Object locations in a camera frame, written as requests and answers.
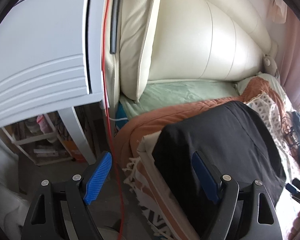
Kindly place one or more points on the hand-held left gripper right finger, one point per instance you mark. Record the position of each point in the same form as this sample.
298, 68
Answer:
205, 177

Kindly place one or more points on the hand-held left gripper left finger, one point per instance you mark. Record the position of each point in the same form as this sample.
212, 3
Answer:
98, 177

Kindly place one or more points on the black shirt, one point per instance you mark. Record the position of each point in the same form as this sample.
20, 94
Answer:
215, 135

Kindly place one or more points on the orange bag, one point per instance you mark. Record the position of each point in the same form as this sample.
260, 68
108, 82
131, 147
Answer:
73, 152

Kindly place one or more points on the folded cream cloth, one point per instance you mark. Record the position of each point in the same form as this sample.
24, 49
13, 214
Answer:
150, 145

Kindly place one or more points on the orange and beige duvet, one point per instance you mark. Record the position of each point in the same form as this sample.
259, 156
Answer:
152, 120

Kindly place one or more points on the patterned white blanket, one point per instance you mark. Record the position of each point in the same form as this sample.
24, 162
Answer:
267, 107

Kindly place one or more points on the mint green bed sheet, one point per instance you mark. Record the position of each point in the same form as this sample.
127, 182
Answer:
177, 92

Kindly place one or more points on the pale green pillow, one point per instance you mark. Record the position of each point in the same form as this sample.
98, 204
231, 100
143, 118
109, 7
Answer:
272, 82

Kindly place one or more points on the pink curtain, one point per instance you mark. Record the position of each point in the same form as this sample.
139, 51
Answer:
297, 67

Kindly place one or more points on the grey stuffed toy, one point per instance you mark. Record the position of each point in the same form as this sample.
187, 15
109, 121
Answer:
268, 63

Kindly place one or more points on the cream leather headboard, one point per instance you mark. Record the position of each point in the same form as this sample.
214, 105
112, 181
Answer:
202, 42

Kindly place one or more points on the white ribbed nightstand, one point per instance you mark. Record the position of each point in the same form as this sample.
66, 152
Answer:
40, 55

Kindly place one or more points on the cream leather side cushion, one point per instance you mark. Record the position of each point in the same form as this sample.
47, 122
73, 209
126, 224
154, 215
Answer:
132, 42

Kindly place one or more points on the hanging cream cloth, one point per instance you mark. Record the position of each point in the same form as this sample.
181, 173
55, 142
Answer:
280, 10

